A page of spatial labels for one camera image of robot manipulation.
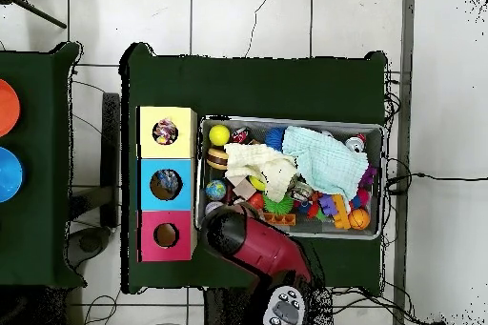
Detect cream waffle cloth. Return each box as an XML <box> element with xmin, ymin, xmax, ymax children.
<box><xmin>223</xmin><ymin>142</ymin><xmax>298</xmax><ymax>203</ymax></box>

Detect crushed clear plastic bottle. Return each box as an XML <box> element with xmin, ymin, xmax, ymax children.
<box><xmin>153</xmin><ymin>169</ymin><xmax>182</xmax><ymax>196</ymax></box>

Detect mint waffle cloth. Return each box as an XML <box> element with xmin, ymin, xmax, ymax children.
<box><xmin>281</xmin><ymin>125</ymin><xmax>370</xmax><ymax>204</ymax></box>

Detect small polka dot paper ball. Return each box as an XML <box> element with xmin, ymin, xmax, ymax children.
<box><xmin>152</xmin><ymin>118</ymin><xmax>179</xmax><ymax>146</ymax></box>

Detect wooden box three round holes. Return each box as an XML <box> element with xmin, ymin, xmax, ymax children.
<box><xmin>135</xmin><ymin>106</ymin><xmax>199</xmax><ymax>264</ymax></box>

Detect brown toy burger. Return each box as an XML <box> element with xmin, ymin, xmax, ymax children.
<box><xmin>206</xmin><ymin>146</ymin><xmax>231</xmax><ymax>172</ymax></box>

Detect plain wooden block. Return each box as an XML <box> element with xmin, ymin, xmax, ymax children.
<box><xmin>231</xmin><ymin>178</ymin><xmax>257</xmax><ymax>201</ymax></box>

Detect yellow ball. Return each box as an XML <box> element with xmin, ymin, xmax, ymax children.
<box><xmin>208</xmin><ymin>124</ymin><xmax>232</xmax><ymax>148</ymax></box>

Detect small globe ball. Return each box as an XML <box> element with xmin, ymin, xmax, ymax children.
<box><xmin>204</xmin><ymin>179</ymin><xmax>229</xmax><ymax>202</ymax></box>

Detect orange rubber toy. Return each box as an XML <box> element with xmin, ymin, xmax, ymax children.
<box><xmin>262</xmin><ymin>212</ymin><xmax>297</xmax><ymax>227</ymax></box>

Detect dark green table cloth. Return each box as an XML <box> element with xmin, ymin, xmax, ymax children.
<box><xmin>0</xmin><ymin>41</ymin><xmax>87</xmax><ymax>290</ymax></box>
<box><xmin>118</xmin><ymin>41</ymin><xmax>390</xmax><ymax>297</ymax></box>

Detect red and silver can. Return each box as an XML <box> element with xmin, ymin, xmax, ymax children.
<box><xmin>345</xmin><ymin>132</ymin><xmax>368</xmax><ymax>153</ymax></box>

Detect orange toy basketball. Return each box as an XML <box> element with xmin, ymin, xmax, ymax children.
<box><xmin>347</xmin><ymin>207</ymin><xmax>372</xmax><ymax>232</ymax></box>

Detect black upright panel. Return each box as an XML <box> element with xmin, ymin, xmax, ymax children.
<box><xmin>101</xmin><ymin>91</ymin><xmax>122</xmax><ymax>230</ymax></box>

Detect grey floor foot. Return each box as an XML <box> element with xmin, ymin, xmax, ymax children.
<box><xmin>67</xmin><ymin>225</ymin><xmax>112</xmax><ymax>270</ymax></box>

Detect blue round bowl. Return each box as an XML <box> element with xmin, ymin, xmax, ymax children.
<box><xmin>0</xmin><ymin>145</ymin><xmax>26</xmax><ymax>204</ymax></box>

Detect orange round bowl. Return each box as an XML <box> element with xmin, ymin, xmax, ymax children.
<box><xmin>0</xmin><ymin>78</ymin><xmax>22</xmax><ymax>138</ymax></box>

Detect dark tripod leg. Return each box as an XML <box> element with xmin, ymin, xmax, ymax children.
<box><xmin>0</xmin><ymin>0</ymin><xmax>69</xmax><ymax>30</ymax></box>

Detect silver wire mesh bin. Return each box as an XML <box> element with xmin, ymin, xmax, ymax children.
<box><xmin>194</xmin><ymin>113</ymin><xmax>388</xmax><ymax>241</ymax></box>

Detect black cable with plug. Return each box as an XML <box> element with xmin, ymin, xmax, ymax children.
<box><xmin>383</xmin><ymin>156</ymin><xmax>488</xmax><ymax>196</ymax></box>

